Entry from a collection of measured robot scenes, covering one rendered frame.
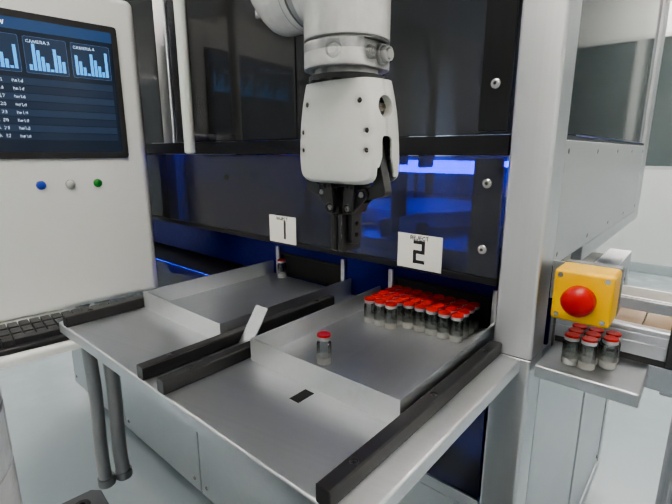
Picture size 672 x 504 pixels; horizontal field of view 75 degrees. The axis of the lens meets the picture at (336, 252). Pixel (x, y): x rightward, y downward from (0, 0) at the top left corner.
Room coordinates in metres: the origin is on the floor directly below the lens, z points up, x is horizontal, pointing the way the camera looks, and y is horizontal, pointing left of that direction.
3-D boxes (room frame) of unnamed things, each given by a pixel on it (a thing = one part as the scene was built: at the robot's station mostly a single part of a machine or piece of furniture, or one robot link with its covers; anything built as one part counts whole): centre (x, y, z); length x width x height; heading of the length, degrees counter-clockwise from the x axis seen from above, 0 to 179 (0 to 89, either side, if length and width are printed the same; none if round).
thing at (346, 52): (0.46, -0.01, 1.27); 0.09 x 0.08 x 0.03; 49
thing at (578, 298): (0.55, -0.32, 1.00); 0.04 x 0.04 x 0.04; 49
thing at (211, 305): (0.87, 0.18, 0.90); 0.34 x 0.26 x 0.04; 139
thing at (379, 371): (0.65, -0.08, 0.90); 0.34 x 0.26 x 0.04; 140
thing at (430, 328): (0.72, -0.14, 0.91); 0.18 x 0.02 x 0.05; 50
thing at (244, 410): (0.71, 0.09, 0.87); 0.70 x 0.48 x 0.02; 49
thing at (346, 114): (0.46, -0.01, 1.21); 0.10 x 0.08 x 0.11; 49
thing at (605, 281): (0.58, -0.35, 1.00); 0.08 x 0.07 x 0.07; 139
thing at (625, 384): (0.60, -0.39, 0.87); 0.14 x 0.13 x 0.02; 139
